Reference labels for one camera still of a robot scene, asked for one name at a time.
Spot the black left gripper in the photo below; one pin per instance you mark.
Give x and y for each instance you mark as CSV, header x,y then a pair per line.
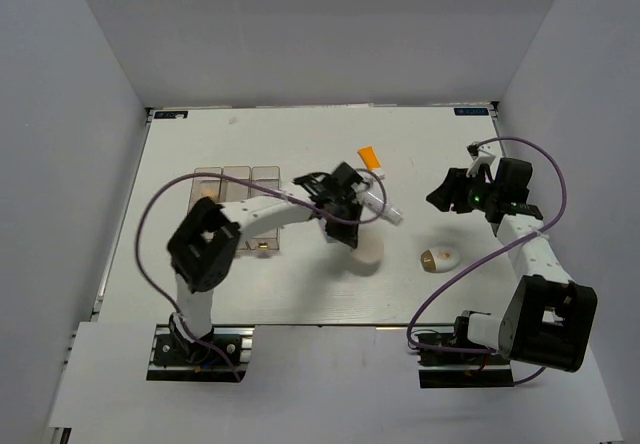
x,y
347,233

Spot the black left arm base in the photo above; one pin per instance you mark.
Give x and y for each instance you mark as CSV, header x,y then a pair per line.
x,y
173,359

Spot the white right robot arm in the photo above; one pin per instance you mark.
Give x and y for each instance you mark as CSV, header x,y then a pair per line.
x,y
549,317

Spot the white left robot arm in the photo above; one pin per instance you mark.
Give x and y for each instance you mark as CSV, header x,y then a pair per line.
x,y
203,248

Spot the blue label sticker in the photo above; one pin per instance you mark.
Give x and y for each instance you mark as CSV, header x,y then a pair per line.
x,y
471,111
179,114

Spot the white egg bottle gold cap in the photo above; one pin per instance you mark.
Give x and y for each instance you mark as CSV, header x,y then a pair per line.
x,y
439,259

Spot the blue label sticker right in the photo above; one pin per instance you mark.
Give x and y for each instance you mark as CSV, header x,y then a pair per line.
x,y
471,111

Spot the clear organizer middle compartment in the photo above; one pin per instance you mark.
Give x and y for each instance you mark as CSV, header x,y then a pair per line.
x,y
232,191

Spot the orange tube white cap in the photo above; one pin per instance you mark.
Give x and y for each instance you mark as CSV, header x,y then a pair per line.
x,y
371,161

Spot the beige gourd makeup sponge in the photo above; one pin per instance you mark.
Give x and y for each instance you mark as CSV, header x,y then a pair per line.
x,y
209,193

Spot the blue label sticker left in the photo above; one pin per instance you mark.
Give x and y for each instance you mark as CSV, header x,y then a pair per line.
x,y
179,114

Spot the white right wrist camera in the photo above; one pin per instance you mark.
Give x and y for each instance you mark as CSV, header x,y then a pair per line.
x,y
481,155

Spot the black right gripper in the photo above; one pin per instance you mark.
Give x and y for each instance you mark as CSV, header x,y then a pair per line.
x,y
452,190

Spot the white spray bottle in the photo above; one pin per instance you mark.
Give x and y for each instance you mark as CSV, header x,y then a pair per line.
x,y
384,209

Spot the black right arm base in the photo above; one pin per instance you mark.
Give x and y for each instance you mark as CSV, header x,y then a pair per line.
x,y
439,370

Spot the round beige powder puff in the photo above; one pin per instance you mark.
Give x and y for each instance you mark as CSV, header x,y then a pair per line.
x,y
367,257

